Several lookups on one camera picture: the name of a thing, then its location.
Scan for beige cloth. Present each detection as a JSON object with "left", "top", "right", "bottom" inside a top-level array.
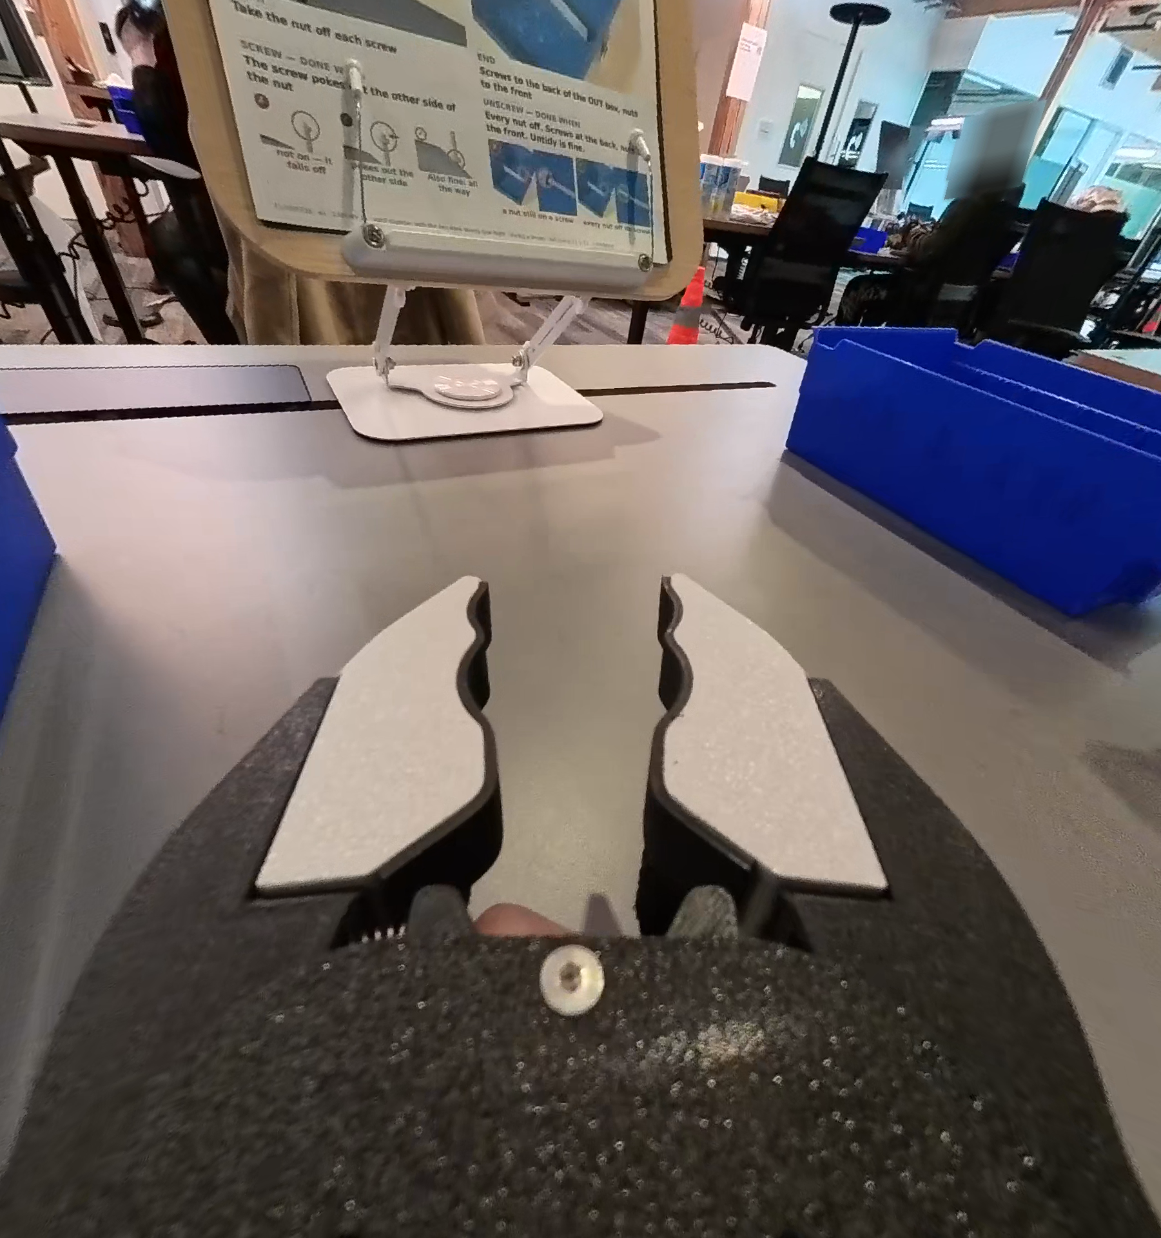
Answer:
[{"left": 215, "top": 204, "right": 487, "bottom": 347}]

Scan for black floor lamp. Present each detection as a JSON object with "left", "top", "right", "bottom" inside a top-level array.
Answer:
[{"left": 811, "top": 4, "right": 891, "bottom": 164}]

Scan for printed instruction sheet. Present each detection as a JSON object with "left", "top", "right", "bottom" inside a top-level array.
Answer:
[{"left": 203, "top": 0, "right": 670, "bottom": 265}]

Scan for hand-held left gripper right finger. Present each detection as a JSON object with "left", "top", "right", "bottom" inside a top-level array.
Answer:
[{"left": 639, "top": 571, "right": 891, "bottom": 938}]

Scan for black computer monitor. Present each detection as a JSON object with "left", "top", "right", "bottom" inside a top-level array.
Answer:
[{"left": 0, "top": 0, "right": 55, "bottom": 85}]

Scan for pack of water bottles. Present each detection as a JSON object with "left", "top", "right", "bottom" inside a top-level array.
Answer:
[{"left": 702, "top": 151, "right": 744, "bottom": 216}]

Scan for wooden office desk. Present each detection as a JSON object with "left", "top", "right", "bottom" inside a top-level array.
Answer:
[
  {"left": 702, "top": 214, "right": 780, "bottom": 342},
  {"left": 0, "top": 114, "right": 156, "bottom": 342}
]

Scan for blue plastic bin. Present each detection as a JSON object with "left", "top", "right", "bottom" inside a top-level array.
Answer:
[
  {"left": 0, "top": 323, "right": 56, "bottom": 839},
  {"left": 783, "top": 323, "right": 1161, "bottom": 616}
]

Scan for orange traffic cone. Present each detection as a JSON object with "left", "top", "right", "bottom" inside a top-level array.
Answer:
[{"left": 666, "top": 265, "right": 708, "bottom": 347}]

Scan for black office chair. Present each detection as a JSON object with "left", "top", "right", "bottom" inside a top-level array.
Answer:
[
  {"left": 981, "top": 199, "right": 1129, "bottom": 360},
  {"left": 734, "top": 157, "right": 891, "bottom": 342}
]

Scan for grey table hatch cover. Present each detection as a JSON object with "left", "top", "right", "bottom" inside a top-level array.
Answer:
[{"left": 0, "top": 366, "right": 315, "bottom": 418}]

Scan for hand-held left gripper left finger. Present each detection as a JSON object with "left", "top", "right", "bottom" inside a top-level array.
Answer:
[{"left": 255, "top": 579, "right": 504, "bottom": 893}]

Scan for instruction sheet on stand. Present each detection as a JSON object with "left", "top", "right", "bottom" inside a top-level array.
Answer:
[{"left": 162, "top": 0, "right": 704, "bottom": 306}]

